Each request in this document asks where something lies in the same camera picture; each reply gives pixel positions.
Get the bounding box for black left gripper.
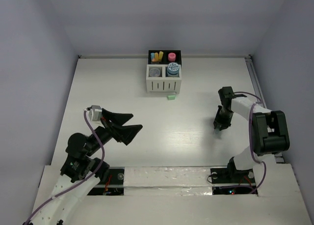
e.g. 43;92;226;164
86;108;143;155

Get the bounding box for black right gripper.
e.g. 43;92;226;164
213;105;234;130

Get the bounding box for green marker cap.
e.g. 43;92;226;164
167;95;176;100

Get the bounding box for clear jar of paperclips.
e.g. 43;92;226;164
149;67;162;77

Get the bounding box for pink-capped tube of crayons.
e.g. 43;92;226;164
168;53;176;62

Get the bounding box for yellow marker cap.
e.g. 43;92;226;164
158;51;164;61

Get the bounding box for green highlighter marker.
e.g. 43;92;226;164
213;129;222;139

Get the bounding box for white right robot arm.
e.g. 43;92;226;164
213;86;290;182

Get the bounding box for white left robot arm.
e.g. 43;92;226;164
24;105;143;225

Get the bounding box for white slotted organizer box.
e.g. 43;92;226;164
146;64;182;94

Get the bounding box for black slotted organizer box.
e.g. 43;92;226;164
148;49;182;65

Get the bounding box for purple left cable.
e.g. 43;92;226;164
23;109;106;225

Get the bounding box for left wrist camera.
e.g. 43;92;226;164
83;105;103;122

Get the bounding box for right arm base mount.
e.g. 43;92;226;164
207;168;256;195

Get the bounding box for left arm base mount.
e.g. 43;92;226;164
87;167;125;196

